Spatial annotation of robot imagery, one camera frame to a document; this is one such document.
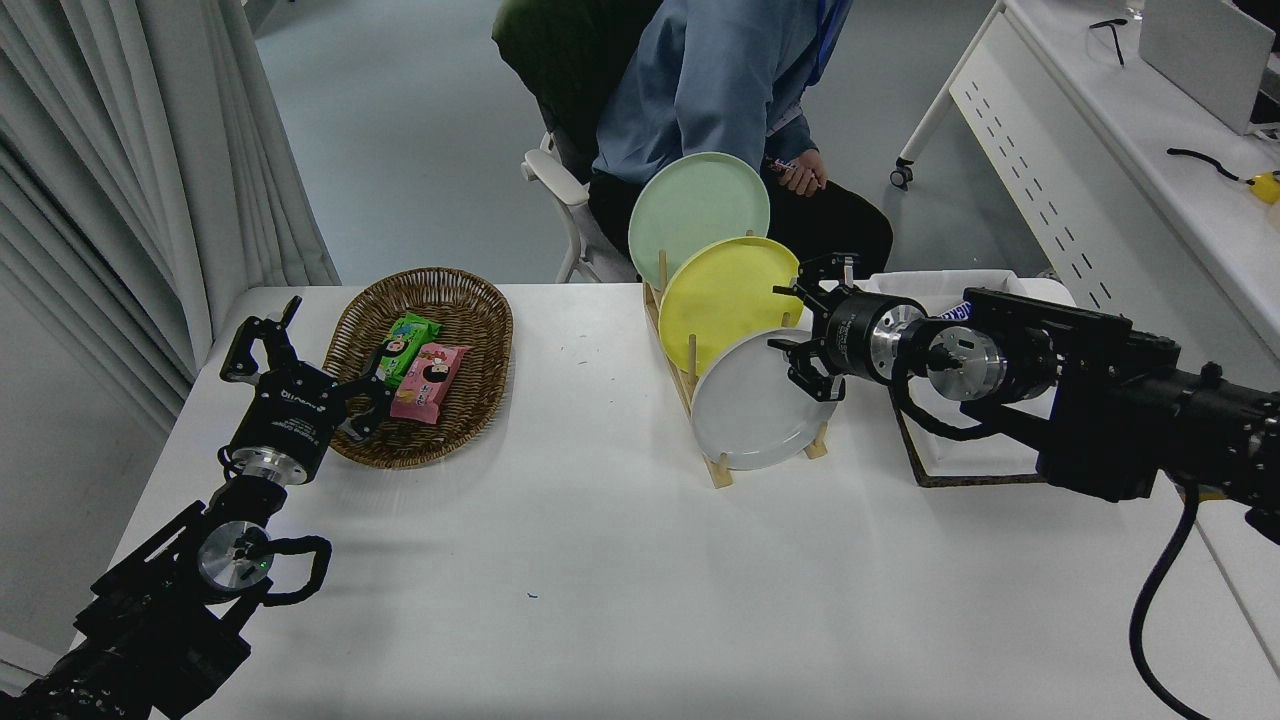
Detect person's hand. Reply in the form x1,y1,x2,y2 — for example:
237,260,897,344
770,150,829,197

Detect green snack pack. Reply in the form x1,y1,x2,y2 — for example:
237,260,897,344
372,312,442,389

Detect white perforated desk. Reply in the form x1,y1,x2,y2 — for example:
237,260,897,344
890,0,1280,401

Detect person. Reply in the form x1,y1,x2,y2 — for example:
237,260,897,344
590,0,894,281

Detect pink snack pack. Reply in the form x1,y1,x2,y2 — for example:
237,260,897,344
389,343,473,426

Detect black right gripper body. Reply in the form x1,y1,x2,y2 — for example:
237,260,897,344
818,290,886,383

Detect white chair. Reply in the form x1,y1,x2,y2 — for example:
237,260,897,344
520,135,641,284

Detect white side table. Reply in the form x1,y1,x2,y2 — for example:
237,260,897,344
1195,497,1280,671

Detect white rectangular tray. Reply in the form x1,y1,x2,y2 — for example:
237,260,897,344
860,270,1076,479

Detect yellow round plate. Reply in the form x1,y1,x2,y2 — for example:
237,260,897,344
658,236,807,376

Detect black eyeglasses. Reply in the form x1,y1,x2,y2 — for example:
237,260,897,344
1088,18,1129,67

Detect wooden plate rack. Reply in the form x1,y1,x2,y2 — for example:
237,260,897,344
643,250,829,489

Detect pale green round plate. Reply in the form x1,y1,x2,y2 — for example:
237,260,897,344
628,152,771,291

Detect white laptop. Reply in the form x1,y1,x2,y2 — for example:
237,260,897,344
1138,0,1277,136

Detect brown wicker basket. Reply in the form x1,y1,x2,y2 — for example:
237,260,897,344
322,267,514,470

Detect grey round plate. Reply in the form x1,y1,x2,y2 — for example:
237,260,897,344
690,328,844,471

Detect white curtain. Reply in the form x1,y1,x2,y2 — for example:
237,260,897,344
0,0,341,441

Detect black cable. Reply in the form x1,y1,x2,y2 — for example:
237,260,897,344
1166,148,1256,186

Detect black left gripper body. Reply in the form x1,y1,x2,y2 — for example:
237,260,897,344
232,365,347,472

